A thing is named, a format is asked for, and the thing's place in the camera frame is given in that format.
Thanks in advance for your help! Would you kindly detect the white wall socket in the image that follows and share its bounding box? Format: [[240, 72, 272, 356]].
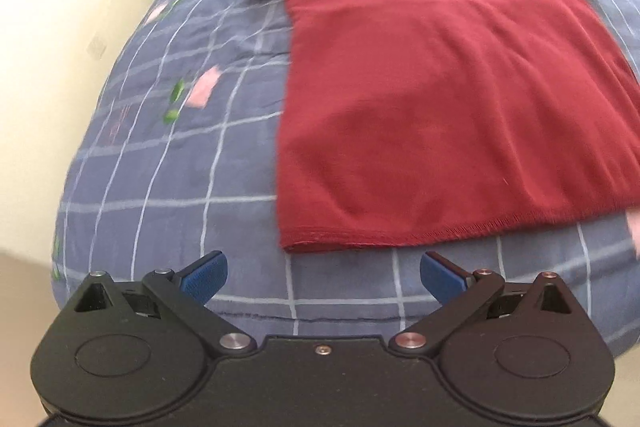
[[87, 36, 106, 61]]

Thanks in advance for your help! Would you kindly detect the red long-sleeve shirt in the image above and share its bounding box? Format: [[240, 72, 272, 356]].
[[277, 0, 639, 253]]

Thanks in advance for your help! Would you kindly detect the blue plaid floral quilt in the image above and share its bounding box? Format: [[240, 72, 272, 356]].
[[52, 0, 639, 339]]

